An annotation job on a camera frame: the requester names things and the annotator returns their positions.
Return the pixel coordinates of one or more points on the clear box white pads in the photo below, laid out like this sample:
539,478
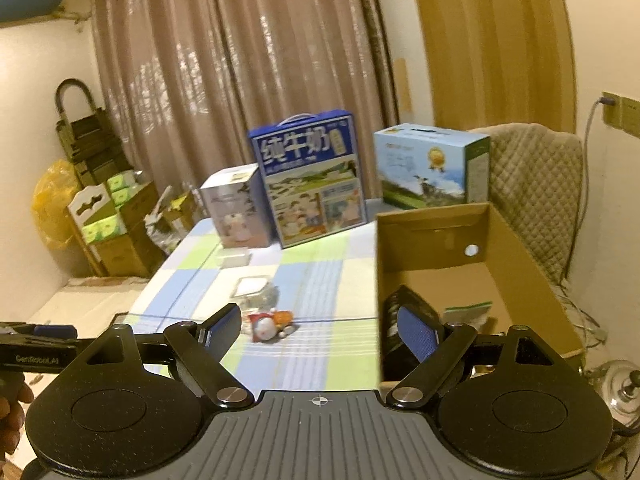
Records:
255,293

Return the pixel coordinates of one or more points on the checked bed sheet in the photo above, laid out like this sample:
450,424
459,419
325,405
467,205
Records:
327,285

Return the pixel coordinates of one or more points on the open cardboard box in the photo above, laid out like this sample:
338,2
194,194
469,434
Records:
462,255

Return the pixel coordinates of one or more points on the wooden door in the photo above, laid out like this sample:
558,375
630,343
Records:
492,62

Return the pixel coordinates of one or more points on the cardboard boxes with tissues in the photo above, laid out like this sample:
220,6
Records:
109,221

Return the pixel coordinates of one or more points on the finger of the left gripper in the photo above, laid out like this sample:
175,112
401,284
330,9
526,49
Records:
40,330

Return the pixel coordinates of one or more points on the white humidifier box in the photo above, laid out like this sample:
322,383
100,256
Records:
236,201

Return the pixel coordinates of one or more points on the wall power socket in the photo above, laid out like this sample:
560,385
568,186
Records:
621,113

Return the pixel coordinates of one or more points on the dark blue milk carton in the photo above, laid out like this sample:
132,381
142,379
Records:
311,172

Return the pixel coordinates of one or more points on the white plastic bag pile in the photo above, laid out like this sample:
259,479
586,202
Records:
160,230

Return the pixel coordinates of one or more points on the black folding cart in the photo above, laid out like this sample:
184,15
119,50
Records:
90,143

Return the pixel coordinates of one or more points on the black shaver box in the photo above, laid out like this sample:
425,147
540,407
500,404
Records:
410,333

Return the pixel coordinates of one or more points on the red Doraemon toy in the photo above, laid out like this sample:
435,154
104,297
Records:
272,324

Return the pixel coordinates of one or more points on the clear plastic cylinder case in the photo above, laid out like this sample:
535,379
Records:
234,258

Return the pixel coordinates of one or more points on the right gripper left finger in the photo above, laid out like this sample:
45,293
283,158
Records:
198,351

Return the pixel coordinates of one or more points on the silver green tea pouch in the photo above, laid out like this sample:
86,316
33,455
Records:
475,315

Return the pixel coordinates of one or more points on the yellow plastic bag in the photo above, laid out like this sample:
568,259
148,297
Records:
54,191

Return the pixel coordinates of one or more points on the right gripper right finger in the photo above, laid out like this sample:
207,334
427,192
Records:
438,348

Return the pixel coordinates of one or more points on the brown curtain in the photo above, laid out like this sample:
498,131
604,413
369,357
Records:
186,81

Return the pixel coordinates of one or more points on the beige quilted chair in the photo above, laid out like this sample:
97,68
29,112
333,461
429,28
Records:
535,182

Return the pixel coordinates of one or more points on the person's left hand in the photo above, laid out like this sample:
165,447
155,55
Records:
14,393

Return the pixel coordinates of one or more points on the light blue milk carton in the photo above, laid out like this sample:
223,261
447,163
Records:
423,166

